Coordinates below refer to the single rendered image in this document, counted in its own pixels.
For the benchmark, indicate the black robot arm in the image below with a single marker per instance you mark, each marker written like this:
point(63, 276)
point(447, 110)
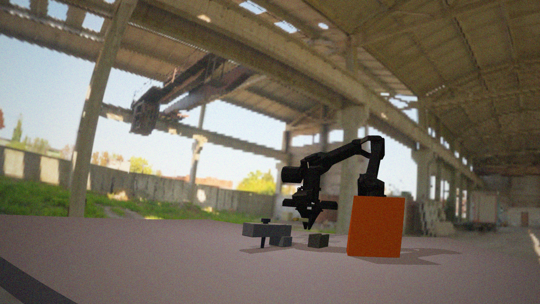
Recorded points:
point(319, 163)

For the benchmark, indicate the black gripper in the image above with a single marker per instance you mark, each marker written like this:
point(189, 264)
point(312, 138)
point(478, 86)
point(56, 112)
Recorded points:
point(316, 208)

